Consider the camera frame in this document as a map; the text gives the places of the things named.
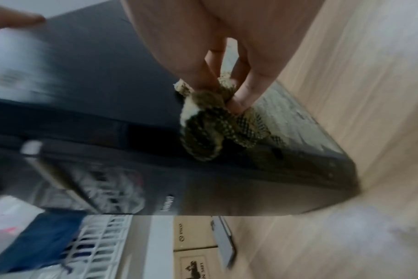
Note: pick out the person's left hand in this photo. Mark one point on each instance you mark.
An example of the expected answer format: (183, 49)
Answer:
(12, 19)

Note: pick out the person's right hand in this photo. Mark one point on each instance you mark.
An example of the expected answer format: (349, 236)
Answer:
(202, 27)

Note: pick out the yellow black patterned cloth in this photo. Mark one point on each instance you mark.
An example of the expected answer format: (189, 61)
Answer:
(202, 122)

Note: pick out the white paper sheet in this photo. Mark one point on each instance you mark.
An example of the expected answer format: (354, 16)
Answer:
(12, 62)

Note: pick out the white plastic bag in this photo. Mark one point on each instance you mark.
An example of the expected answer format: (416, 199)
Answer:
(5, 218)

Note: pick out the plain cardboard box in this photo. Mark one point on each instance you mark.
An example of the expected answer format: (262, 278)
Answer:
(193, 231)

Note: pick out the dark grey tablet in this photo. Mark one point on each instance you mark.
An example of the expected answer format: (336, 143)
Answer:
(224, 242)

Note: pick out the blue garment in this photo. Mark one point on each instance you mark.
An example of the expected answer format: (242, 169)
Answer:
(40, 239)

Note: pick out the cardboard box with black print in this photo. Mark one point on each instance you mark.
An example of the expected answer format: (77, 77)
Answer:
(195, 264)

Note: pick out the white laundry basket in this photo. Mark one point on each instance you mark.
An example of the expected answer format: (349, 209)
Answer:
(98, 245)

